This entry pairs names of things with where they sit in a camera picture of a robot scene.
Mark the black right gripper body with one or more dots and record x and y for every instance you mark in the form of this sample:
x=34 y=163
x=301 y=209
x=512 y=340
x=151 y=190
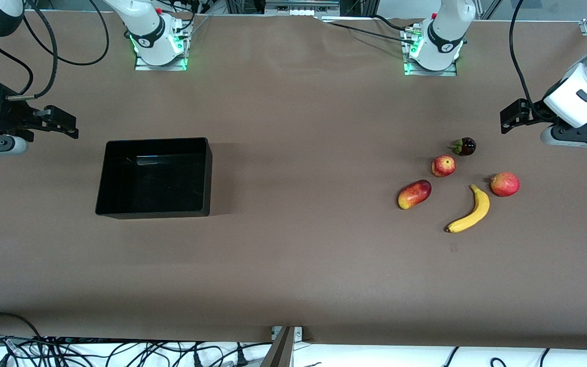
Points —
x=9 y=116

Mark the small metal bracket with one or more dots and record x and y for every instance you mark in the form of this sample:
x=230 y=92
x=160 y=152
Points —
x=298 y=334

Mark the red yellow mango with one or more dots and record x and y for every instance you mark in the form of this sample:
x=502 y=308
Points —
x=415 y=194

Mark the white power strip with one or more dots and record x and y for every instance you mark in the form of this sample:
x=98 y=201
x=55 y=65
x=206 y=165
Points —
x=301 y=10

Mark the red yellow apple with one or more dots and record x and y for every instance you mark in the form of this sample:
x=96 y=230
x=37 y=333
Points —
x=443 y=166

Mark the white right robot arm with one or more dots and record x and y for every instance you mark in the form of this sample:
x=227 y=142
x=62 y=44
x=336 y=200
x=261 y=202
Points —
x=151 y=30

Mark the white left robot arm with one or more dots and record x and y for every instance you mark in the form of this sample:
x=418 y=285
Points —
x=446 y=30

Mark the black plastic box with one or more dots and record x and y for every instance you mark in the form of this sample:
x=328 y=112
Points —
x=153 y=178

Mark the dark purple mangosteen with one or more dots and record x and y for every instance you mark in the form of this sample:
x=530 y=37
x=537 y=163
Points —
x=467 y=147

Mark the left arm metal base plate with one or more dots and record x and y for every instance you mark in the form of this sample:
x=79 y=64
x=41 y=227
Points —
x=416 y=72

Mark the yellow banana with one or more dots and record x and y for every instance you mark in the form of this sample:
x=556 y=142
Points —
x=479 y=209

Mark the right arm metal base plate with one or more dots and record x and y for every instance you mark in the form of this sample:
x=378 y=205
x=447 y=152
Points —
x=143 y=65

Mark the dark metal post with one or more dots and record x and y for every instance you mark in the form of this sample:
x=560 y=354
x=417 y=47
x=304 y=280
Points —
x=279 y=351

